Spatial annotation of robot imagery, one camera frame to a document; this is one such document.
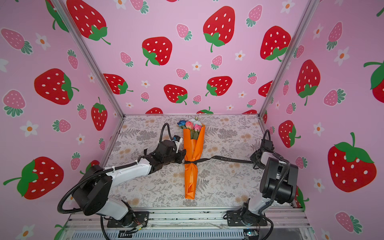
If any orange wrapping paper sheet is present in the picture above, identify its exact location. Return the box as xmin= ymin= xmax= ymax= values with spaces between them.
xmin=183 ymin=125 xmax=206 ymax=200

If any black ribbon strap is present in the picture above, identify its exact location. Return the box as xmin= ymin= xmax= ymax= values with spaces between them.
xmin=182 ymin=155 xmax=254 ymax=166

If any blue fake rose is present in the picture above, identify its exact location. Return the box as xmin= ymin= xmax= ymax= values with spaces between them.
xmin=178 ymin=120 xmax=187 ymax=128

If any pink fake rose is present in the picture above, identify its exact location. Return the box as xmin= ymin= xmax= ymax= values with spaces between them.
xmin=185 ymin=121 xmax=195 ymax=131
xmin=192 ymin=124 xmax=202 ymax=140

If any white fake rose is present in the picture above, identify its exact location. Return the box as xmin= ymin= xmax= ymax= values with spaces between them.
xmin=190 ymin=118 xmax=203 ymax=127

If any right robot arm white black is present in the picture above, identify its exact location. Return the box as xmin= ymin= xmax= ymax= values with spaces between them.
xmin=240 ymin=140 xmax=299 ymax=226

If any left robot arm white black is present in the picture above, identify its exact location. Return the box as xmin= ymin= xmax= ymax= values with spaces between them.
xmin=57 ymin=136 xmax=187 ymax=226

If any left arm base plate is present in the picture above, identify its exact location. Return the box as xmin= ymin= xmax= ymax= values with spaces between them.
xmin=107 ymin=211 xmax=150 ymax=229

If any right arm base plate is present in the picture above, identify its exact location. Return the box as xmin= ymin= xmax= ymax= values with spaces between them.
xmin=223 ymin=210 xmax=268 ymax=227

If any right corner aluminium post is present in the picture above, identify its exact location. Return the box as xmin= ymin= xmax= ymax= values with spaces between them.
xmin=258 ymin=0 xmax=320 ymax=120

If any corner aluminium post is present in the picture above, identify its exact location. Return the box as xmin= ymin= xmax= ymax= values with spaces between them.
xmin=258 ymin=0 xmax=320 ymax=120
xmin=52 ymin=0 xmax=125 ymax=119

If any left corner aluminium post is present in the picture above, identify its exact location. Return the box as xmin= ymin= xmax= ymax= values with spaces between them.
xmin=52 ymin=0 xmax=125 ymax=119

